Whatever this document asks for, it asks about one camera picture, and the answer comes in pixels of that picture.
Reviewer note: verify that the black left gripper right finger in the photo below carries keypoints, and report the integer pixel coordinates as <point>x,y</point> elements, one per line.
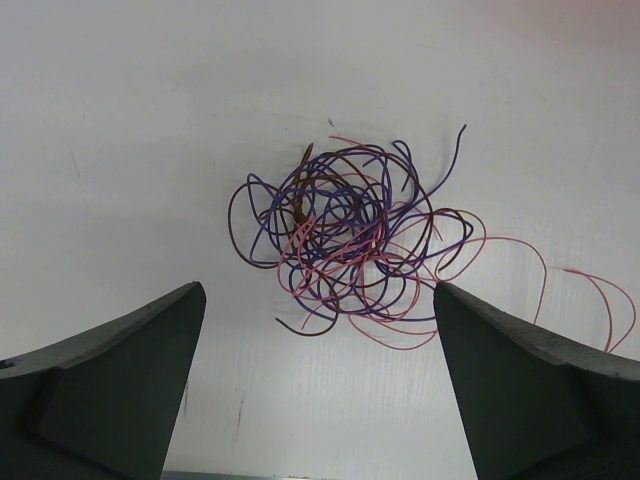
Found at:
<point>535,404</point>

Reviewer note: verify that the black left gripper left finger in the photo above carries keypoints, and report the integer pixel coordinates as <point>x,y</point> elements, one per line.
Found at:
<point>102,404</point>

